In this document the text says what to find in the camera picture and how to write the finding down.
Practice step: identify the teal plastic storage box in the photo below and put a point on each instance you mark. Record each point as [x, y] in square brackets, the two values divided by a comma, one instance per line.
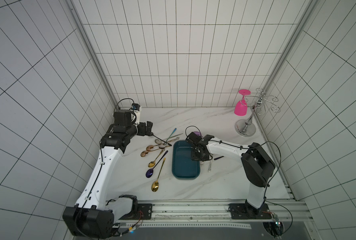
[183, 167]

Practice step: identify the aluminium mounting rail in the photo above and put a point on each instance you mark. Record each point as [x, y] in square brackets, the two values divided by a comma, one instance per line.
[215, 213]

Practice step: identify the chrome wine glass rack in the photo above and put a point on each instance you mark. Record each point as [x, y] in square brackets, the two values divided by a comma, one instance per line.
[259, 104]

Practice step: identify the silver spoon pile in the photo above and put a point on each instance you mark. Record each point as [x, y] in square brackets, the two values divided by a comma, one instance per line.
[158, 141]

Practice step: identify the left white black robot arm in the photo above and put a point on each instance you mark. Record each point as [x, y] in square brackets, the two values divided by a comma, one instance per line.
[93, 216]

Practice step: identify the silver spoon clear handle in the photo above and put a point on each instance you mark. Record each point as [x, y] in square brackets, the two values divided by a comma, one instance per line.
[210, 166]

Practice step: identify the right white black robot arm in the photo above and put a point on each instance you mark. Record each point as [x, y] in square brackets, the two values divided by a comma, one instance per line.
[258, 165]

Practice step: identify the copper spoon upper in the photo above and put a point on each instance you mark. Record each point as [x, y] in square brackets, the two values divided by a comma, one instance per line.
[160, 146]

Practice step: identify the purple bowl dark spoon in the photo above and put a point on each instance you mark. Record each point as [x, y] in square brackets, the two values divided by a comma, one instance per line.
[150, 172]

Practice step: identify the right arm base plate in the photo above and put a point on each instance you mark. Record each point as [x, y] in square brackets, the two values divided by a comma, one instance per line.
[247, 212]

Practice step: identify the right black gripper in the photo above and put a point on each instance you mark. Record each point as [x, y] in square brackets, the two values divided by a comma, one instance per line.
[200, 150]

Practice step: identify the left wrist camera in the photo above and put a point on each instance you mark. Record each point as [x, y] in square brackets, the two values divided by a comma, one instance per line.
[135, 113]

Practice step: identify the blue teal iridescent spoon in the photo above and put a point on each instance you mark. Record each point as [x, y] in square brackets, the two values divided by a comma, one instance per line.
[170, 135]

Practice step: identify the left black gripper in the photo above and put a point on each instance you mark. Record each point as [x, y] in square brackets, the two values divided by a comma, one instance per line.
[142, 127]

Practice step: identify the pink upside-down wine glass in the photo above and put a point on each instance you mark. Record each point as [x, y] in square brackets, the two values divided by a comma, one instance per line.
[241, 107]

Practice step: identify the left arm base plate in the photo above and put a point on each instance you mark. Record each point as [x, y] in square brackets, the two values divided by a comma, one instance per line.
[143, 211]

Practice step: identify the short gold spoon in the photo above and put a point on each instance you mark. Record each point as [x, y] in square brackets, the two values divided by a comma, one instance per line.
[152, 164]

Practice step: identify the long gold spoon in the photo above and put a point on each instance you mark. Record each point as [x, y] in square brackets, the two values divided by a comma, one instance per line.
[155, 185]

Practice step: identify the black spoon pile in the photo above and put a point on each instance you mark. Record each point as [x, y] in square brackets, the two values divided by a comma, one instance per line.
[161, 139]

